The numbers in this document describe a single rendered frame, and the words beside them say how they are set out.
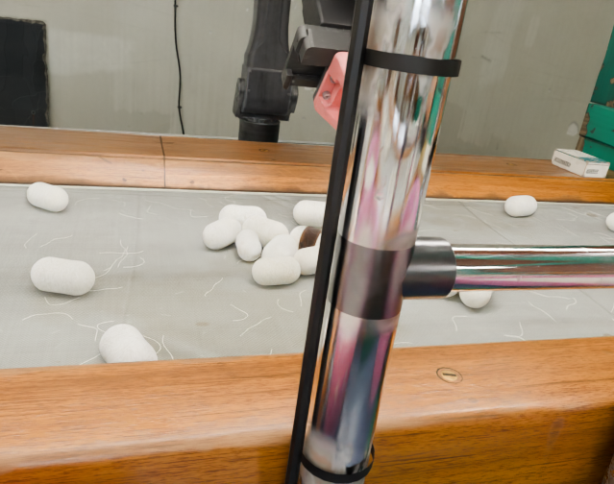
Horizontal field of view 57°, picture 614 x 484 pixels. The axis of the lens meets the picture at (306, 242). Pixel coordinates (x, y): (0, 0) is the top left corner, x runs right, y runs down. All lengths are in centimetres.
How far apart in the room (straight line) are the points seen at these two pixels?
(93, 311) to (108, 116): 217
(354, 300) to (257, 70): 69
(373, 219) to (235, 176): 41
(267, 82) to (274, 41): 6
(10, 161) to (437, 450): 43
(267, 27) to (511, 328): 58
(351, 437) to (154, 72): 232
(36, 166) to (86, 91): 193
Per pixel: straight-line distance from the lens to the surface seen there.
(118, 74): 246
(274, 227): 41
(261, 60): 84
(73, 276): 34
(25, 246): 42
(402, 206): 15
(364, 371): 18
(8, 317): 34
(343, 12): 51
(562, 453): 30
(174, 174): 55
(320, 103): 51
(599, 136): 89
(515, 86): 231
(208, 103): 251
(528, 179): 71
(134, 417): 22
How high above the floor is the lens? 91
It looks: 22 degrees down
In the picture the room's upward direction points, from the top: 8 degrees clockwise
